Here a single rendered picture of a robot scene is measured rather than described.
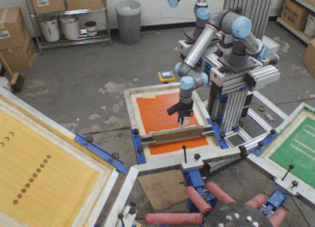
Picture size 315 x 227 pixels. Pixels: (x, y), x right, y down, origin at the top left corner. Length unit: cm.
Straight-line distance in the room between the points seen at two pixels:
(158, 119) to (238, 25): 89
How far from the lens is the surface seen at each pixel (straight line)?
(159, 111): 208
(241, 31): 163
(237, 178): 295
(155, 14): 538
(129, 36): 489
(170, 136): 180
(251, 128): 318
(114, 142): 316
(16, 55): 466
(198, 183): 158
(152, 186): 275
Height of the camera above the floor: 235
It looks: 43 degrees down
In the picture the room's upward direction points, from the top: 1 degrees clockwise
